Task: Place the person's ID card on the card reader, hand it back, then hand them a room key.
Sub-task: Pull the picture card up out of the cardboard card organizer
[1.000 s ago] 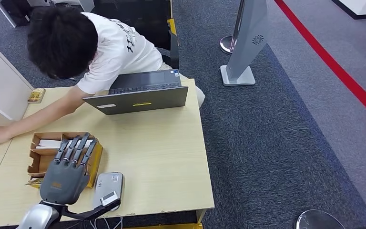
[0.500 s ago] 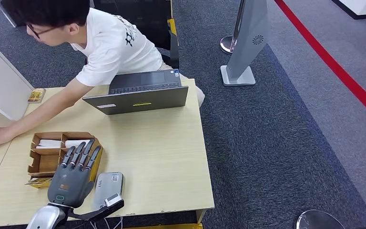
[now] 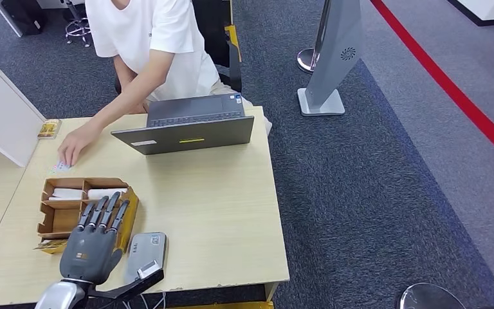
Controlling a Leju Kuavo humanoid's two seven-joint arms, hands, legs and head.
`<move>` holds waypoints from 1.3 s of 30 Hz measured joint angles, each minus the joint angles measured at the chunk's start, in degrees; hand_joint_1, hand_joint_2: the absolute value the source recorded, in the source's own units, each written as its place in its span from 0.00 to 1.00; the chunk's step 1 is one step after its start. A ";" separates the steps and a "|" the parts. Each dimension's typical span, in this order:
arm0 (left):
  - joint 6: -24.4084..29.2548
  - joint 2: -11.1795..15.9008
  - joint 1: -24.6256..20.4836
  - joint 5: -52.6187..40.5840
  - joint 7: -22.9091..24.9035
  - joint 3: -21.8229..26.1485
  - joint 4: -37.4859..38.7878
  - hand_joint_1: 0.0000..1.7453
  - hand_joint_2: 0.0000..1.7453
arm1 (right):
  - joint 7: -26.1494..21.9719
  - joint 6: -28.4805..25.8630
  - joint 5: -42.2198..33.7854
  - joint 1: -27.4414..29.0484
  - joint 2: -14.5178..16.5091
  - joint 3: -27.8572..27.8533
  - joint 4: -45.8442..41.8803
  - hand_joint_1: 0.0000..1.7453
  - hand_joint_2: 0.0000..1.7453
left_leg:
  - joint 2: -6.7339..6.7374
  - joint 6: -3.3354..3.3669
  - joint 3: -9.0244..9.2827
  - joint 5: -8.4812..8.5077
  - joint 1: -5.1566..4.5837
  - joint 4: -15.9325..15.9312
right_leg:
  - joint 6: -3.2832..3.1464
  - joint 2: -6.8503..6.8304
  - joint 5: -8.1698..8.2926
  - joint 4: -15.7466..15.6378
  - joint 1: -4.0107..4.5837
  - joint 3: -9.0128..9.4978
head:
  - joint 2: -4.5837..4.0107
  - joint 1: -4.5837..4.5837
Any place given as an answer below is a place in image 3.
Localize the grey kiosk stand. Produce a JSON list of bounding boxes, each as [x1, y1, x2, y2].
[[297, 0, 363, 117]]

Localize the white rolled towel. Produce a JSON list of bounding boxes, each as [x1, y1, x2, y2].
[[48, 188, 85, 201], [87, 187, 129, 200]]

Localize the white platform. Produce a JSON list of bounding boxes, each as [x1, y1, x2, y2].
[[446, 0, 494, 27]]

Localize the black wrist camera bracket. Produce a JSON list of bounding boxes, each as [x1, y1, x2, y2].
[[88, 267, 165, 301]]

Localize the yellow box under desk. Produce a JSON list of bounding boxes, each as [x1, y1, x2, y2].
[[170, 301, 275, 309]]

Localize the grey card reader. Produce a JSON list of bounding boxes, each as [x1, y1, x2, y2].
[[124, 232, 168, 285]]

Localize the person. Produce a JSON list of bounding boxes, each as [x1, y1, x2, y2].
[[57, 0, 273, 168]]

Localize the grey laptop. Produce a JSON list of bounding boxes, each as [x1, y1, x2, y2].
[[111, 93, 255, 156]]

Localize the black office chair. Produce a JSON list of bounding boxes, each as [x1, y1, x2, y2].
[[114, 0, 242, 95]]

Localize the chrome stool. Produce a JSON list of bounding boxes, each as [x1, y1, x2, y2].
[[62, 0, 92, 48]]

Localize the white cables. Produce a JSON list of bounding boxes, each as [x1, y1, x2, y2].
[[121, 292, 167, 309]]

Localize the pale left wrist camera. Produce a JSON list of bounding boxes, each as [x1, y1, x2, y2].
[[135, 260, 163, 280]]

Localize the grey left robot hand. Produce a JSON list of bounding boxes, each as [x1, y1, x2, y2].
[[59, 191, 131, 286]]

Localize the white cabinet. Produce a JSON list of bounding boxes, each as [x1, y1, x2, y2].
[[0, 64, 47, 168]]

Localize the white slanted panel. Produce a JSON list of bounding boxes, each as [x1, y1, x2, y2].
[[0, 0, 24, 39]]

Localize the black bag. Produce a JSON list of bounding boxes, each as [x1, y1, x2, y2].
[[1, 0, 48, 37]]

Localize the round chrome base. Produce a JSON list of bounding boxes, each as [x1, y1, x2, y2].
[[399, 283, 467, 309]]

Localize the chrome stanchion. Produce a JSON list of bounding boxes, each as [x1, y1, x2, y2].
[[297, 0, 331, 74]]

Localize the person's left hand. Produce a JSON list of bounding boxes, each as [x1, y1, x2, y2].
[[57, 120, 103, 168]]

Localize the white ID card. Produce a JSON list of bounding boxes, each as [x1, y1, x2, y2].
[[51, 161, 74, 175]]

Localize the small yellow card pack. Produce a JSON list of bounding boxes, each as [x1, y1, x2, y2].
[[37, 119, 62, 140]]

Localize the printed room key card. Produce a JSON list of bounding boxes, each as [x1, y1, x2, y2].
[[33, 239, 68, 251]]

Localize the yellow metal frame piece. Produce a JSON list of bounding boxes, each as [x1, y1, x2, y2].
[[224, 24, 242, 64]]

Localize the wooden card organizer box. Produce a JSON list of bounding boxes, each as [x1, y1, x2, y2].
[[37, 177, 140, 256]]

